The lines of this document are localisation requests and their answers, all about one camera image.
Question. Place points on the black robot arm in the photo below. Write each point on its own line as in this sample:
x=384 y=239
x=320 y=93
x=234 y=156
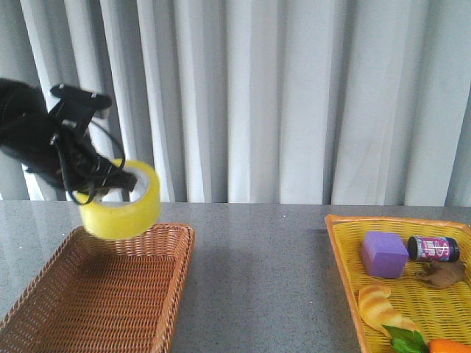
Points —
x=13 y=126

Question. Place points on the orange toy carrot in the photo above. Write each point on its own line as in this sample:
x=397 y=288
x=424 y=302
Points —
x=405 y=340

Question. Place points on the white pleated curtain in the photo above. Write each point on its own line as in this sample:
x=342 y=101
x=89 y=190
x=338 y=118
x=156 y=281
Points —
x=292 y=102

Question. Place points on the purple foam cube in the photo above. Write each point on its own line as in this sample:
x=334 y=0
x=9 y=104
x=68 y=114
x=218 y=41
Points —
x=383 y=254

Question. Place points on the brown wicker basket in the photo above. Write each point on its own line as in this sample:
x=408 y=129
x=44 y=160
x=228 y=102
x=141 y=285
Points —
x=104 y=296

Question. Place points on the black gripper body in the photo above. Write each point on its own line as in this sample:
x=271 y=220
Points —
x=59 y=149

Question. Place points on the toy croissant bread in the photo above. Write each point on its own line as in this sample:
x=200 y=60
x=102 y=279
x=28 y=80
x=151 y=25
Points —
x=378 y=312

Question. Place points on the yellow tape roll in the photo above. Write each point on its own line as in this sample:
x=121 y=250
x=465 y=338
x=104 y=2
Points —
x=114 y=221

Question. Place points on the purple black can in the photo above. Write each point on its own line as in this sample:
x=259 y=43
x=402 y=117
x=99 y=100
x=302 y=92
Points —
x=426 y=249

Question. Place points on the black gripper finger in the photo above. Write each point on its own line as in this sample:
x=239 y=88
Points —
x=108 y=175

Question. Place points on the yellow wicker basket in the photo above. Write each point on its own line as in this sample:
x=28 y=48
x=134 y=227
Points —
x=439 y=313

